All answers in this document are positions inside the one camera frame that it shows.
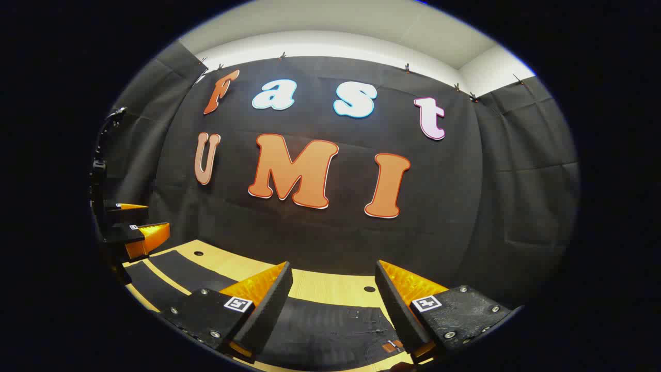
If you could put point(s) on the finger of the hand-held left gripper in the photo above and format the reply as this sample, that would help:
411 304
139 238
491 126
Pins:
121 214
124 233

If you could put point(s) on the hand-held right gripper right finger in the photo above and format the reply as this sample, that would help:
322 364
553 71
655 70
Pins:
400 315

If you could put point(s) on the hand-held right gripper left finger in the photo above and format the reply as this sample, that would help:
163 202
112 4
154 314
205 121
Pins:
271 310

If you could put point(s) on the black jeans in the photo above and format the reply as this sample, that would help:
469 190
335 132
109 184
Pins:
330 330

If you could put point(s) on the black backdrop cloth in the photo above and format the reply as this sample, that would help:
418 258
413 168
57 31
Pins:
335 232

